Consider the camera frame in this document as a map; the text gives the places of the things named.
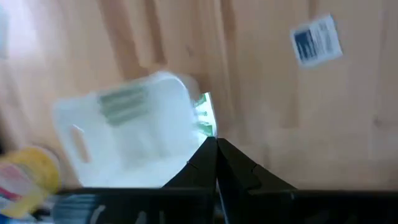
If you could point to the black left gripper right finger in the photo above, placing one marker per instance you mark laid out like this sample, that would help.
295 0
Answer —
236 174

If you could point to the yellow white Lysol wipes canister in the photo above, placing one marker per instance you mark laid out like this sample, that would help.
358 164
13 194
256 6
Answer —
34 174

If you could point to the white blue alcohol wipe packet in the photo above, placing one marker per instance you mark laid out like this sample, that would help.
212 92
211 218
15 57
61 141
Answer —
317 42

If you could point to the white plastic bin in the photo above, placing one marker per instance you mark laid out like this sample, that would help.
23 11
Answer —
149 149

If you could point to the white green bandage packet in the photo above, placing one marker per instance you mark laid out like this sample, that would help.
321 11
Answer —
206 124

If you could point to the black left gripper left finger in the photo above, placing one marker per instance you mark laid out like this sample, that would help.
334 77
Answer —
202 168

